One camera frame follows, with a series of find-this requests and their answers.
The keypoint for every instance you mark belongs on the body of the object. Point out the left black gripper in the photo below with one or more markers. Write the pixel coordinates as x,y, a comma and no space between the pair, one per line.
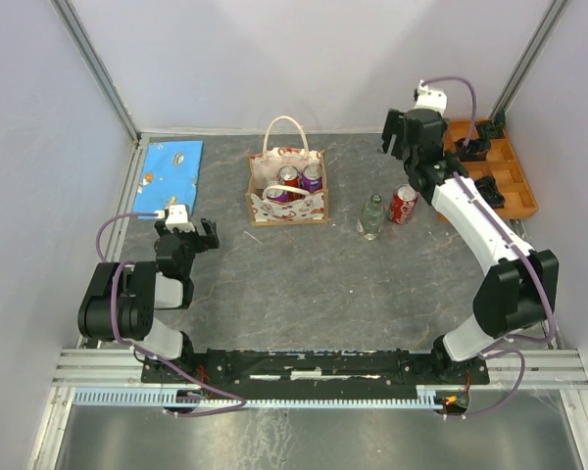
204,242

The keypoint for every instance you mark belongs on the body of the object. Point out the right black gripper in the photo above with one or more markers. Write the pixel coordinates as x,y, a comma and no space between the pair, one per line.
393,125

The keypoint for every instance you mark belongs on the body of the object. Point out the red soda can front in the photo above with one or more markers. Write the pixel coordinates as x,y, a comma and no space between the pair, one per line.
403,203

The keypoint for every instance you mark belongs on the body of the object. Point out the red soda can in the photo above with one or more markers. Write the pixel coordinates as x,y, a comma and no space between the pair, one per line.
403,203
289,175

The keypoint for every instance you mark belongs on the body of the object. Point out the clear glass beverage bottle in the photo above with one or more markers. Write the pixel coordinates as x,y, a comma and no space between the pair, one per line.
371,217

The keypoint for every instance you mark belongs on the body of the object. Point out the purple soda can back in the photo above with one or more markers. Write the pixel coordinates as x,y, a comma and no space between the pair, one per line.
311,178

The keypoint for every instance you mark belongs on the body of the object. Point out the purple soda can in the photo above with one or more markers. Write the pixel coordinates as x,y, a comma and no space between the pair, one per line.
275,193
311,178

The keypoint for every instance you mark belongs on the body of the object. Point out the patterned canvas tote bag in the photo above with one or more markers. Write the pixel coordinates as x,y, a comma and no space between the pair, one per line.
302,207

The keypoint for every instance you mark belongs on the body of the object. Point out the red soda can back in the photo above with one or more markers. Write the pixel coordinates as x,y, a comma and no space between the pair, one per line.
289,175

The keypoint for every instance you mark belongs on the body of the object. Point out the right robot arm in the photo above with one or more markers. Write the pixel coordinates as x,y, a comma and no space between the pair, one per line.
516,299

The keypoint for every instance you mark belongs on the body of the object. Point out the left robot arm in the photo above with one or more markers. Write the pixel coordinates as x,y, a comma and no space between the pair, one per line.
120,303

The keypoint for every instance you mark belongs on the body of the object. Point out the blue patterned cloth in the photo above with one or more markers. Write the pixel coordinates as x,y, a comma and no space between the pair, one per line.
169,175

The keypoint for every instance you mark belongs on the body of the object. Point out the black rolled sock upper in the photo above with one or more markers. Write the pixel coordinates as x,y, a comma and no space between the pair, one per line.
475,150

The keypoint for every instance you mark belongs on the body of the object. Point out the black rolled sock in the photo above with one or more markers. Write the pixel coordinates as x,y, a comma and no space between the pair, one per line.
489,191
475,150

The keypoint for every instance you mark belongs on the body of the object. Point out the purple soda can front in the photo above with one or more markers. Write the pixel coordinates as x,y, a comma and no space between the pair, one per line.
275,193

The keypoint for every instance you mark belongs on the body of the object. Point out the dark rolled sock corner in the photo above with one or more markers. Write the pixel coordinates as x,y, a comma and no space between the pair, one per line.
493,128

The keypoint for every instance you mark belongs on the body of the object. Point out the black rolled sock lower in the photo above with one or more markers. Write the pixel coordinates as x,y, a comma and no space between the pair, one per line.
489,191

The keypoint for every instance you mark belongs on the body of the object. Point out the orange wooden divider tray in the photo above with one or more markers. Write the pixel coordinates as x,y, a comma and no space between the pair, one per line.
502,163

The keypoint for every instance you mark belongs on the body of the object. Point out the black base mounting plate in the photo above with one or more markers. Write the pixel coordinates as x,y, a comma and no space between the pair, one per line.
319,375

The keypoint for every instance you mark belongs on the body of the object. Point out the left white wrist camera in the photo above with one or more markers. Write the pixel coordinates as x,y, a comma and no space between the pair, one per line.
177,217

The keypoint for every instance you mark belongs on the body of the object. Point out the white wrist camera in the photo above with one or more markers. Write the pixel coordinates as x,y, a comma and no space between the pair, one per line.
177,217
429,98

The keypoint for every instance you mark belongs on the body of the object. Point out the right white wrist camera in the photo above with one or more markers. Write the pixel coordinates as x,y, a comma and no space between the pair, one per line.
429,98

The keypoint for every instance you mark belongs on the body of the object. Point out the aluminium front frame rail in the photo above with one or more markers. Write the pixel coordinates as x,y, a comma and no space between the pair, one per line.
544,370

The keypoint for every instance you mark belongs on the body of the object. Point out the blue slotted cable duct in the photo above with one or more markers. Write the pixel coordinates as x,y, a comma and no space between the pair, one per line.
178,398

